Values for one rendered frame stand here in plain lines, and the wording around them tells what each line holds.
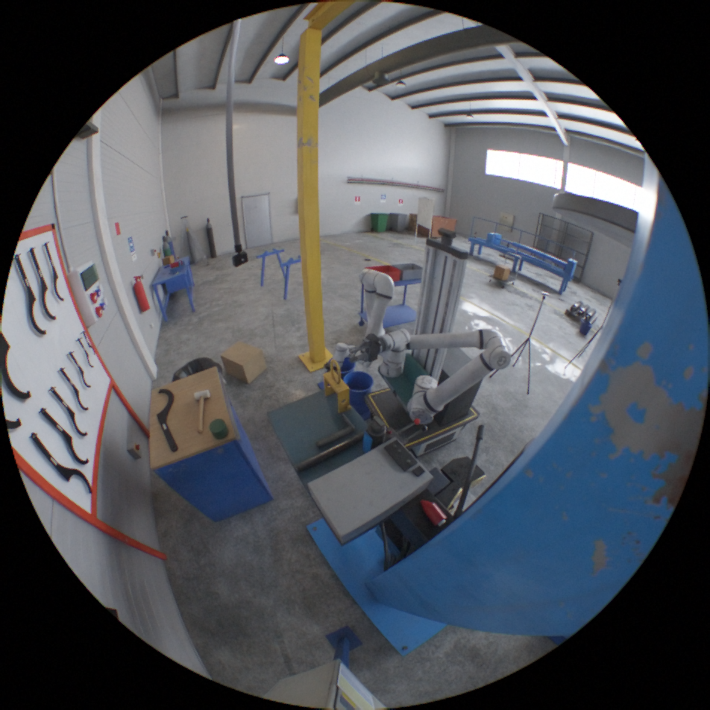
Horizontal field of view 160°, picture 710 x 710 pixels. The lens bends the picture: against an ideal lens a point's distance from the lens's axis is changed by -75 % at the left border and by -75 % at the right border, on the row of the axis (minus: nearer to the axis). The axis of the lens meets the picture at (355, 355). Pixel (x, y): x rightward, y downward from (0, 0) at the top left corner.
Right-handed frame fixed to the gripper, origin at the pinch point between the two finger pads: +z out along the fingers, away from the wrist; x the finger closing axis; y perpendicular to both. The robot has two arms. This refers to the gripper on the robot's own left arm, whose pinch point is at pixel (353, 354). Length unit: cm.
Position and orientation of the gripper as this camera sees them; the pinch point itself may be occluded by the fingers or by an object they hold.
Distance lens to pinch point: 120.8
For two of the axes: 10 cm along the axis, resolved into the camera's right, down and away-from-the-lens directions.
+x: -0.2, 8.0, 6.0
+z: -8.4, 3.2, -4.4
